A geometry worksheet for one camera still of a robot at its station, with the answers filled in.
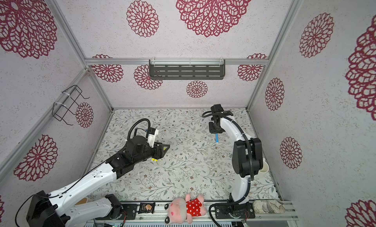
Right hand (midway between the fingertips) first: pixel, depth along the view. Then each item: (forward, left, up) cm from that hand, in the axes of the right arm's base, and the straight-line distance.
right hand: (216, 127), depth 94 cm
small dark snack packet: (-45, +38, -9) cm, 59 cm away
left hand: (-19, +29, +8) cm, 35 cm away
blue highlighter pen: (-1, -2, -10) cm, 10 cm away
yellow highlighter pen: (-29, +32, +14) cm, 46 cm away
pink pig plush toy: (-46, +21, -3) cm, 51 cm away
